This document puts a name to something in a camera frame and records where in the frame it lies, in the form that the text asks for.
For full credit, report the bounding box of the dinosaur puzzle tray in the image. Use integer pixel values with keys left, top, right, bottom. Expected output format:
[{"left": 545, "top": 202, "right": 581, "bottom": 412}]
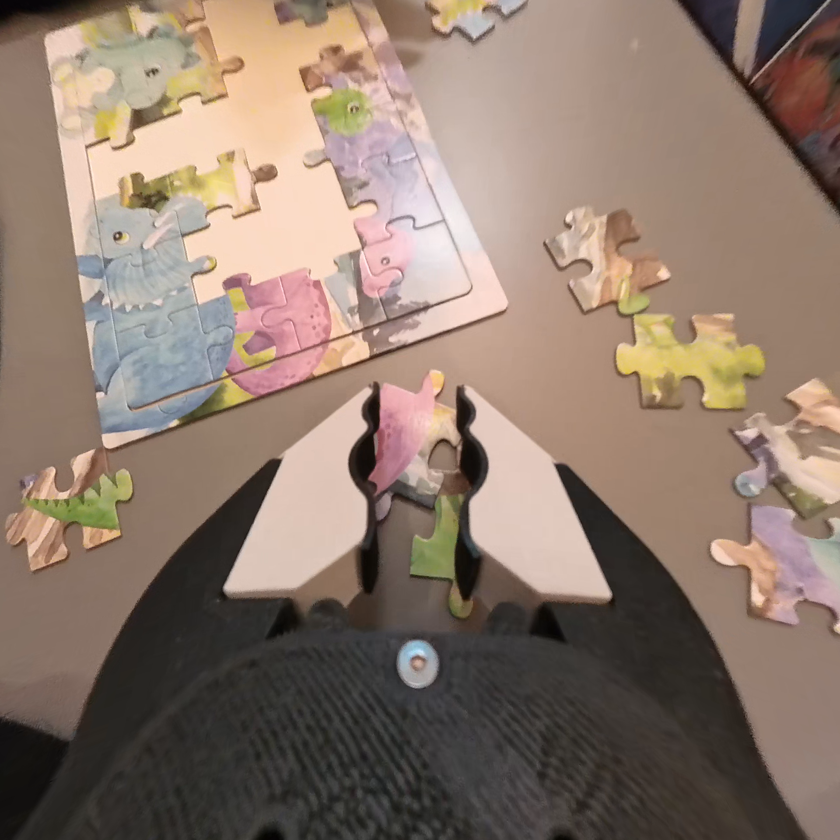
[{"left": 42, "top": 0, "right": 509, "bottom": 450}]

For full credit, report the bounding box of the blue dinosaur body puzzle piece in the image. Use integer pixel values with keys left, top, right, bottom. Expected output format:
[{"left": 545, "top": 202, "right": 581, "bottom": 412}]
[{"left": 98, "top": 295, "right": 238, "bottom": 416}]

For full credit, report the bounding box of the brown grey puzzle piece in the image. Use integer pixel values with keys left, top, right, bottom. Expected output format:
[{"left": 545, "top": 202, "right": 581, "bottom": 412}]
[{"left": 543, "top": 206, "right": 672, "bottom": 316}]

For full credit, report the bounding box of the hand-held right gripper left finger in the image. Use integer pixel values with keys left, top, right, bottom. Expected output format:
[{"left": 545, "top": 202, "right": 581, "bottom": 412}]
[{"left": 223, "top": 384, "right": 383, "bottom": 599}]

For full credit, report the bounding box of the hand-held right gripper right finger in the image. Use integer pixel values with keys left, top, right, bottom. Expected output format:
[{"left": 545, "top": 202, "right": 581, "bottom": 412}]
[{"left": 456, "top": 386, "right": 614, "bottom": 603}]

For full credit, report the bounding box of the pale blue purple puzzle piece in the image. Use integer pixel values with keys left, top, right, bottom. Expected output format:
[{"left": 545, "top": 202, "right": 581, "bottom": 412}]
[{"left": 274, "top": 0, "right": 355, "bottom": 27}]

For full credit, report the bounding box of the pale blue yellow puzzle piece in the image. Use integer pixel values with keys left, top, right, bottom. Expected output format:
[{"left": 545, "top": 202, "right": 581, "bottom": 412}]
[{"left": 56, "top": 26, "right": 142, "bottom": 151}]

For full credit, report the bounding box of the green yellow puzzle piece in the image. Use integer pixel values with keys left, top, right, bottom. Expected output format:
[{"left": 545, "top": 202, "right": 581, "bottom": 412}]
[{"left": 615, "top": 313, "right": 767, "bottom": 411}]

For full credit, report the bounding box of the pink yellow blue puzzle piece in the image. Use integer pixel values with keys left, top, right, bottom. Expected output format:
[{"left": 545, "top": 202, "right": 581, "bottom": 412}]
[{"left": 425, "top": 0, "right": 529, "bottom": 43}]

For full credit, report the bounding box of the illustrated puzzle box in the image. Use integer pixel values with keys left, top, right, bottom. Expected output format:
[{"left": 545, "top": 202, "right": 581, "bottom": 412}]
[{"left": 679, "top": 0, "right": 840, "bottom": 211}]

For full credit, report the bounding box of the blue triceratops head puzzle piece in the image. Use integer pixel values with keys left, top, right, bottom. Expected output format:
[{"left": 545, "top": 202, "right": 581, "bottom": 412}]
[{"left": 95, "top": 174, "right": 212, "bottom": 265}]

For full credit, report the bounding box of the pastel purple pink puzzle piece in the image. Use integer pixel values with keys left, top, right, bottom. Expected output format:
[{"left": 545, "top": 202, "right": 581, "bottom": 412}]
[{"left": 338, "top": 157, "right": 448, "bottom": 232}]

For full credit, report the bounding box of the peach purple puzzle piece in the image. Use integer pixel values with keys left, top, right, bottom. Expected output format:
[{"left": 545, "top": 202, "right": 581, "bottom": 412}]
[{"left": 731, "top": 377, "right": 840, "bottom": 519}]

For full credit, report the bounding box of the green tan puzzle piece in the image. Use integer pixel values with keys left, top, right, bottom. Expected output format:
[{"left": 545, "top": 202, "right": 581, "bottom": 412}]
[{"left": 410, "top": 492, "right": 475, "bottom": 619}]

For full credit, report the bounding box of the green dinosaur head puzzle piece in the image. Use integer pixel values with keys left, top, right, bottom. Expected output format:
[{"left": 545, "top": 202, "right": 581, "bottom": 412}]
[{"left": 298, "top": 45, "right": 395, "bottom": 132}]

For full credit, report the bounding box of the purple blue green puzzle piece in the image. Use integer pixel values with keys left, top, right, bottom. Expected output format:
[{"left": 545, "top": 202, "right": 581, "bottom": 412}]
[{"left": 223, "top": 272, "right": 296, "bottom": 370}]

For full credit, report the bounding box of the purple dinosaur body puzzle piece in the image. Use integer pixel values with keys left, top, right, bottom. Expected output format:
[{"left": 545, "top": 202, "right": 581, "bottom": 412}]
[{"left": 279, "top": 268, "right": 333, "bottom": 350}]

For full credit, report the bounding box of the blue white puzzle piece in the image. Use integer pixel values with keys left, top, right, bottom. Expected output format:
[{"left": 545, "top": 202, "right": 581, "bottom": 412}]
[{"left": 98, "top": 252, "right": 217, "bottom": 317}]

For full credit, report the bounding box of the pink dinosaur head puzzle piece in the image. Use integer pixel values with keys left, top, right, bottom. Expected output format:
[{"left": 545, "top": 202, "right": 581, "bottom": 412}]
[{"left": 335, "top": 217, "right": 475, "bottom": 317}]

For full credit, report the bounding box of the green dinosaur brown puzzle piece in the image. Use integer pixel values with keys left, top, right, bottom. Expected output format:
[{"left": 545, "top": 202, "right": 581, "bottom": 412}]
[{"left": 5, "top": 448, "right": 134, "bottom": 573}]

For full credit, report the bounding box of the teal dinosaur puzzle piece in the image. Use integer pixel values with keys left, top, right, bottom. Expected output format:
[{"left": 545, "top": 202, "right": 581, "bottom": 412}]
[{"left": 98, "top": 20, "right": 245, "bottom": 132}]

